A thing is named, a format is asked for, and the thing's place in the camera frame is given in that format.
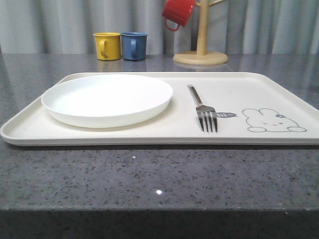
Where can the blue mug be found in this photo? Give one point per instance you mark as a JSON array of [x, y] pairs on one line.
[[134, 45]]

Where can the yellow mug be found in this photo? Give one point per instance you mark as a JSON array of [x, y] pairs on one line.
[[108, 45]]

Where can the white round plate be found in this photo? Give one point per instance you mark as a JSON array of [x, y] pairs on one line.
[[107, 101]]

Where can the silver metal fork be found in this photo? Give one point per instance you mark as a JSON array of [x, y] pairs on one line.
[[206, 115]]

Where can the red mug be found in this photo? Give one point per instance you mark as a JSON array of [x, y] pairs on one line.
[[178, 11]]

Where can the wooden mug tree stand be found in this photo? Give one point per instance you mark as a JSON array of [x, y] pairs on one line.
[[201, 56]]

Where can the grey curtain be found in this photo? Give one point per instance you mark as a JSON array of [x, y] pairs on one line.
[[234, 27]]

